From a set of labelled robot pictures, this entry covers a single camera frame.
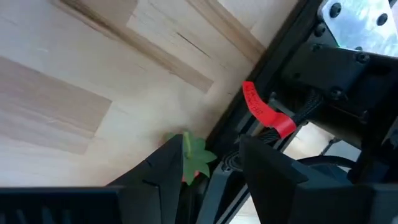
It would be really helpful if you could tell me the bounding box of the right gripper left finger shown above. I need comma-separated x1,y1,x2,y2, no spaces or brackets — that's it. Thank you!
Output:
107,134,185,224

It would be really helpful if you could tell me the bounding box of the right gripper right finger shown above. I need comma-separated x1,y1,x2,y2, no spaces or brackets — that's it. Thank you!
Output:
238,135,309,224

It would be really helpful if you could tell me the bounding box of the small red toy strawberry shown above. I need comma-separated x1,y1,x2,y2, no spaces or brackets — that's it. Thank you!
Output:
165,130,218,187

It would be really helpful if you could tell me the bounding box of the red cable tag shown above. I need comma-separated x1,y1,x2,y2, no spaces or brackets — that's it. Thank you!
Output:
241,80,298,139

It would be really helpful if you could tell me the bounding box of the black braided cable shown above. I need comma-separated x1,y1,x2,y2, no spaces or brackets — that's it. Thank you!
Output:
254,90,324,144

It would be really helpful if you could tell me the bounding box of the silver mounting bracket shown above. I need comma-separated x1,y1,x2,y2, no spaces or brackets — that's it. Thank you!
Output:
320,0,398,58

